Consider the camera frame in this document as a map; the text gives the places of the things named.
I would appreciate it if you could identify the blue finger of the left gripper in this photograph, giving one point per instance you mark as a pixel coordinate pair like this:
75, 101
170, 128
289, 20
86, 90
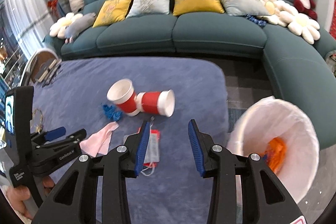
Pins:
55, 134

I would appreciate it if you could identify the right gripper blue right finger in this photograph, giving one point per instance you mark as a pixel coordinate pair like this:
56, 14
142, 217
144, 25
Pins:
196, 147

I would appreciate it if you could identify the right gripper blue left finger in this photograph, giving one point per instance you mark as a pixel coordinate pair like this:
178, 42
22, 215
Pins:
141, 147

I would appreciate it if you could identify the grey face mask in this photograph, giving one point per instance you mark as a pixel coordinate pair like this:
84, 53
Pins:
151, 159

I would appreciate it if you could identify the red paper cup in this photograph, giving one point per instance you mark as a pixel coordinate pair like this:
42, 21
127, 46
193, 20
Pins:
157, 103
122, 94

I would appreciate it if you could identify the blue wrapper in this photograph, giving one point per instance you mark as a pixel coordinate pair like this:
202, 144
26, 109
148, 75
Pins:
112, 113

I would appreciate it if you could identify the orange plastic bag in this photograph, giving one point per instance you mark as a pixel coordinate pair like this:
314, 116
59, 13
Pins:
275, 154

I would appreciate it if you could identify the red paper packet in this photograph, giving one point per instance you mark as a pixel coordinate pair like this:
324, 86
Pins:
154, 137

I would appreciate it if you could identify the white lined trash bin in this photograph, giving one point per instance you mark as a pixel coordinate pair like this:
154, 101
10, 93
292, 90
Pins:
271, 118

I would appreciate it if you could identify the glass ashtray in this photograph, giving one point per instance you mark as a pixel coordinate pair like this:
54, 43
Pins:
36, 124

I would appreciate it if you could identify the round side chair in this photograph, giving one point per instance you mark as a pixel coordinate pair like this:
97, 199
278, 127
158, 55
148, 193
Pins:
33, 65

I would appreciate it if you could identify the dark notebook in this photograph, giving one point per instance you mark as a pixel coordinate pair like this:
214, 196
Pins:
46, 69

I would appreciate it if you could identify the white flower cushion left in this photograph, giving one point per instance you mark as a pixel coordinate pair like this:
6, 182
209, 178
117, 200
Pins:
58, 29

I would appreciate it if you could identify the white flower cushion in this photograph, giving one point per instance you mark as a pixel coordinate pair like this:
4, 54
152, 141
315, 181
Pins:
286, 15
58, 29

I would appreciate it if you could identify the grey seal plush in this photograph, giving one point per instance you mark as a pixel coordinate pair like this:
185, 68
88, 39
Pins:
78, 26

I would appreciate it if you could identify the teal sectional sofa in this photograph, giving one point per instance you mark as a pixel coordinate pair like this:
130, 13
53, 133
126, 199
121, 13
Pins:
298, 71

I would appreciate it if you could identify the blue beaded item on sofa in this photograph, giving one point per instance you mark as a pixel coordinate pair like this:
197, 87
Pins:
260, 22

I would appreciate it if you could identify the yellow cushion left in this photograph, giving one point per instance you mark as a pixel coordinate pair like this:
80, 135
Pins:
112, 11

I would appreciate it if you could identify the light blue cushion left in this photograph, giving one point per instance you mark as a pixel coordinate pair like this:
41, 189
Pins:
145, 7

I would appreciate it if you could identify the light blue cushion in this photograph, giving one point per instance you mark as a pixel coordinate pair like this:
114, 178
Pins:
145, 7
245, 7

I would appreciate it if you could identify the light blue cushion right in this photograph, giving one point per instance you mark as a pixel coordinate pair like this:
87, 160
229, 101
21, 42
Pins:
245, 7

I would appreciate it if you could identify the white flower cushion right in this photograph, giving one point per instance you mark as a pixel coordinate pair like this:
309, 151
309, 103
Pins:
286, 15

